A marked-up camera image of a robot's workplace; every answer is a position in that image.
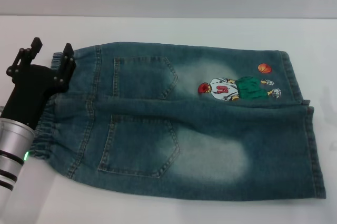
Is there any blue denim shorts basketball print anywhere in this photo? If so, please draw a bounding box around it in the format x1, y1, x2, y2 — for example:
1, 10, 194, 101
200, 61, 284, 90
31, 41, 327, 213

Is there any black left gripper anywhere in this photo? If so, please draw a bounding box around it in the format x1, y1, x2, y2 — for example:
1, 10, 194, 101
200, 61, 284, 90
0, 37, 77, 130

